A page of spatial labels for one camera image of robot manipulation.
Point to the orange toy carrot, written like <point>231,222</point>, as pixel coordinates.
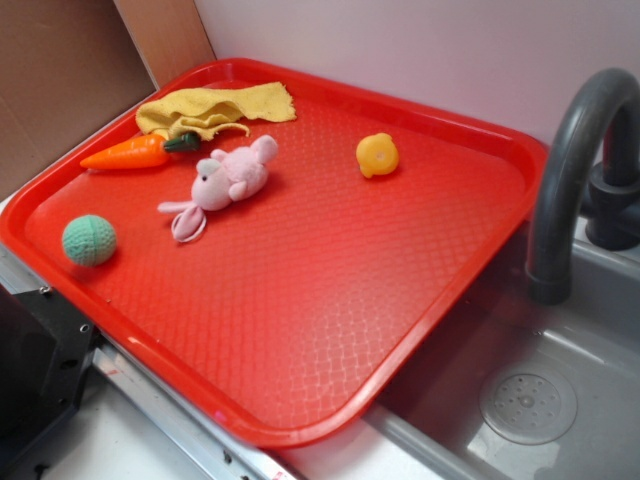
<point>146,151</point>

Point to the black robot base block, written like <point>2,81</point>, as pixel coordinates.
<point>47,346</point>

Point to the red plastic tray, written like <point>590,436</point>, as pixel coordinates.
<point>296,306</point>

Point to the yellow rubber duck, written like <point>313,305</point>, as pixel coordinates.
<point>377,155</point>

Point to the pink plush bunny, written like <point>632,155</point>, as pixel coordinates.
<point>221,179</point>

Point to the yellow cloth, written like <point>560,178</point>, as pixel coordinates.
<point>206,111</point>

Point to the green knitted ball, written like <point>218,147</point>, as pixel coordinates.
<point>89,240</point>

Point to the grey sink basin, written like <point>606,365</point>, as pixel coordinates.
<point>505,388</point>

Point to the grey toy faucet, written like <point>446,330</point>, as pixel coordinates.
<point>592,171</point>

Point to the brown cardboard panel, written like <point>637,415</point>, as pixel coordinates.
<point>70,67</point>

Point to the metal rail strip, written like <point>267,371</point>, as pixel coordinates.
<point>131,426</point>

